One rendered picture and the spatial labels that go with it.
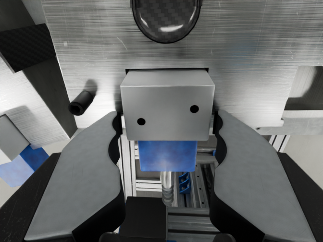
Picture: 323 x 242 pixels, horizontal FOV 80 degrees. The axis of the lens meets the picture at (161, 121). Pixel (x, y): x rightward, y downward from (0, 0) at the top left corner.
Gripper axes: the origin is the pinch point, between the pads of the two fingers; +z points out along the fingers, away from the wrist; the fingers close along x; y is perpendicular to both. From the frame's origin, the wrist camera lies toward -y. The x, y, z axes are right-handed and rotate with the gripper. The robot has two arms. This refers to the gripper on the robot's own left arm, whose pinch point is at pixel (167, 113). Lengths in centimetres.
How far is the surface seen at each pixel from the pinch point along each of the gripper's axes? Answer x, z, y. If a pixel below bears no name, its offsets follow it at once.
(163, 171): -0.3, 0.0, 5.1
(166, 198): -0.1, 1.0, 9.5
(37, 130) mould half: -12.9, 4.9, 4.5
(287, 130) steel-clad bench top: 15.4, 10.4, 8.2
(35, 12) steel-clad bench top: -12.7, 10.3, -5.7
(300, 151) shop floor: 86, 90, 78
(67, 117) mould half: -10.4, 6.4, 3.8
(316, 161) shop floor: 99, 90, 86
